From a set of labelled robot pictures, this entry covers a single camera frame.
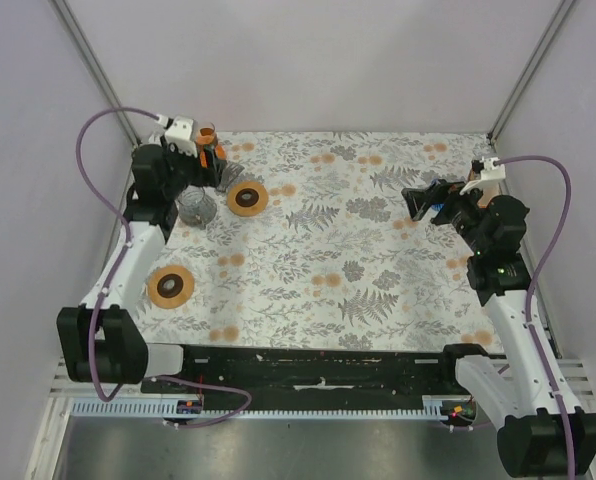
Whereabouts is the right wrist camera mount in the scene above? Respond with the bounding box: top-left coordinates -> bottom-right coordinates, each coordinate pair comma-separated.
460,157 -> 506,195

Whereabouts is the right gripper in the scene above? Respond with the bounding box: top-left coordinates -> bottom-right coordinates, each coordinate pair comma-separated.
403,179 -> 491,255

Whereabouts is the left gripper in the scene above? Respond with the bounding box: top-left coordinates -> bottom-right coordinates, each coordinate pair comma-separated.
160,135 -> 226,200

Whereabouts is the orange glass dripper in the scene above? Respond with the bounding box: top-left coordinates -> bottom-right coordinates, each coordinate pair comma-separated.
195,122 -> 218,153

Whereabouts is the floral table mat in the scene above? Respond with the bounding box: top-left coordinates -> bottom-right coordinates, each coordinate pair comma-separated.
135,132 -> 502,354

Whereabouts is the wooden dripper ring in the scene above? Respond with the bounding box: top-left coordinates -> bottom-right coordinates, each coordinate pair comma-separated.
226,181 -> 270,217

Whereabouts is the blue cable duct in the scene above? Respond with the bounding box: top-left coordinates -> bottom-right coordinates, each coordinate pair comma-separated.
71,397 -> 461,421

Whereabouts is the glass coffee server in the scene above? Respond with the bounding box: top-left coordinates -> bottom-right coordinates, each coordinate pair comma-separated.
177,186 -> 217,229

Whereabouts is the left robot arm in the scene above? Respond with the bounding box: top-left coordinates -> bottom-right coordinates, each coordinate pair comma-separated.
57,143 -> 227,384

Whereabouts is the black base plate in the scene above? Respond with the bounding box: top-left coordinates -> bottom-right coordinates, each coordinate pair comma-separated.
141,343 -> 485,409

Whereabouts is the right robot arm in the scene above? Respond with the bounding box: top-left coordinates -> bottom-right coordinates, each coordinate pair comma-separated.
402,180 -> 596,479

